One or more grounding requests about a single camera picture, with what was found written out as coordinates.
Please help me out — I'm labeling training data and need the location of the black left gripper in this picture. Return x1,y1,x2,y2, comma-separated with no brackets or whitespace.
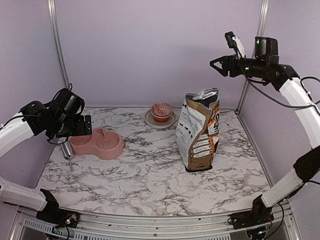
51,114,92,138

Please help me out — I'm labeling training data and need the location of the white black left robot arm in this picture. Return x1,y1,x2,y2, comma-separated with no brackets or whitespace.
0,84,92,228

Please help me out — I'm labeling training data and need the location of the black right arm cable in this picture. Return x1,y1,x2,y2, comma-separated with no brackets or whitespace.
237,62,320,110

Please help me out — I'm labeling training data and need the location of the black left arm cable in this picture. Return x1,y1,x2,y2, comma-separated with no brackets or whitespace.
0,82,76,146

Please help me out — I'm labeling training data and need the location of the left aluminium frame post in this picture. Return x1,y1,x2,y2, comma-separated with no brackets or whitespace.
47,0,77,110

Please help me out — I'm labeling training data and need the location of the aluminium frame post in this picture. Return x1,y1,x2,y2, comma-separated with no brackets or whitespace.
236,0,270,115
47,0,77,110

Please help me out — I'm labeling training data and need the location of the aluminium front frame rail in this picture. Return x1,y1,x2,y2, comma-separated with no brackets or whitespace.
8,201,301,240

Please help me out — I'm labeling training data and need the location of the white tape roll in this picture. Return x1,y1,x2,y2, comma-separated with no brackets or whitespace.
141,110,178,129

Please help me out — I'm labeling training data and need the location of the silver metal scoop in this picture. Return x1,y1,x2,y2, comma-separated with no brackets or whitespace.
61,141,74,172

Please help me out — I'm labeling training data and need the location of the pink double pet feeder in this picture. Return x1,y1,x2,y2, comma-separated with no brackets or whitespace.
69,127,124,160

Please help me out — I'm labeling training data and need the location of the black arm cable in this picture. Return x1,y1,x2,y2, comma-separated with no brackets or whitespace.
237,62,320,110
0,82,76,146

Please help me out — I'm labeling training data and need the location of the white brown pet food bag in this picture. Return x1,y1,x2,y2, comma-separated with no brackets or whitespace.
175,87,221,172

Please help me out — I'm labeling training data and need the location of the red patterned ceramic bowl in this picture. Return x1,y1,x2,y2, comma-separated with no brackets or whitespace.
151,102,173,123

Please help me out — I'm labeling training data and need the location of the right aluminium frame post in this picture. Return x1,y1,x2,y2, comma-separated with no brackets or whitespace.
236,0,270,115

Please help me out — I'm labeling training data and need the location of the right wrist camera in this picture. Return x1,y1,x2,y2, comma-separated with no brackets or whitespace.
224,31,246,59

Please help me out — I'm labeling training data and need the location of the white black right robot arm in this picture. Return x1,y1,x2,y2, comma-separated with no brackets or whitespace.
209,31,320,229

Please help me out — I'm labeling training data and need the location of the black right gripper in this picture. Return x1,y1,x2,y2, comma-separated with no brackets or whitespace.
210,53,268,78

